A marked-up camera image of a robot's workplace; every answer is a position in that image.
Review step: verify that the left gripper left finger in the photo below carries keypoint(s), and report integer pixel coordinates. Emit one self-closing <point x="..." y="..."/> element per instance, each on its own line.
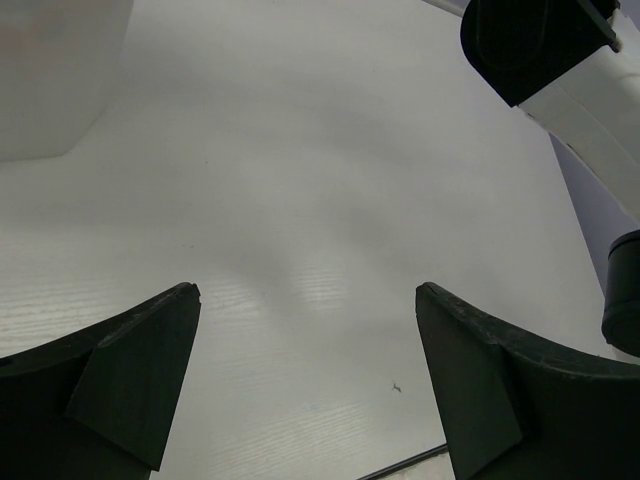
<point x="99" y="403"/>

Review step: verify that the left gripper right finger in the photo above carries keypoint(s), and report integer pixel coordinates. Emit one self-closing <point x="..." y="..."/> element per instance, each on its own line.
<point x="514" y="405"/>

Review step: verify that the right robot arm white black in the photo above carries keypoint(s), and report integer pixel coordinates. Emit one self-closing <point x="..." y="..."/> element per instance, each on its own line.
<point x="572" y="68"/>

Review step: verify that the white octagonal plastic bin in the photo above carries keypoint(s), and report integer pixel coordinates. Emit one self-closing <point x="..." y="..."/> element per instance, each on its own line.
<point x="59" y="62"/>

